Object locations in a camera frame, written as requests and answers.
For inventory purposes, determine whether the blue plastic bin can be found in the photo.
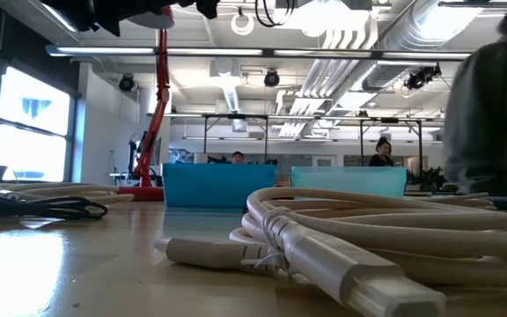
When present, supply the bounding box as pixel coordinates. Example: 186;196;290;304
161;162;277;209

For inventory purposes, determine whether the black hanging cable loop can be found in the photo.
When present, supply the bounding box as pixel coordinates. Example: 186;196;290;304
254;0;298;28

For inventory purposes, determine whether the black background rig frame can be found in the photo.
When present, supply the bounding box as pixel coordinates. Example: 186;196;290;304
202;113;270;165
357;116;424;177

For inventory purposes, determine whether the red desk lamp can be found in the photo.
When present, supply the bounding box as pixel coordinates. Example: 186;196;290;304
116;4;176;203

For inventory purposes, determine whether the black ceiling camera cluster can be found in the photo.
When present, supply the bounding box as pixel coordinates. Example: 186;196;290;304
404;63;443;92

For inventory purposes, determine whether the large window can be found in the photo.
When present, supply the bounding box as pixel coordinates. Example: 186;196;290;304
0;65;78;184

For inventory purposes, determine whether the black ceiling spotlight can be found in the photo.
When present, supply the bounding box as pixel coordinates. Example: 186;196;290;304
263;69;281;88
118;73;136;92

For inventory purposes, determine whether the white ring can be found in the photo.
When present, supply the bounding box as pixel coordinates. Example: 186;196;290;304
230;11;255;36

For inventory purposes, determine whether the long overhead light bar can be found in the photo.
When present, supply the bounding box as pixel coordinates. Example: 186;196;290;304
45;43;473;61

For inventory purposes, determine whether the silver ceiling duct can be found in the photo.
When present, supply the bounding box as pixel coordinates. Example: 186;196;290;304
361;0;488;93

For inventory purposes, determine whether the teal plastic bin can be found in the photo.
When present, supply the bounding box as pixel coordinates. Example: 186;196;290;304
290;166;408;200

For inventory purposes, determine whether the white cable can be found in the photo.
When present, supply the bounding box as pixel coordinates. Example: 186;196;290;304
154;187;507;317
0;181;136;207

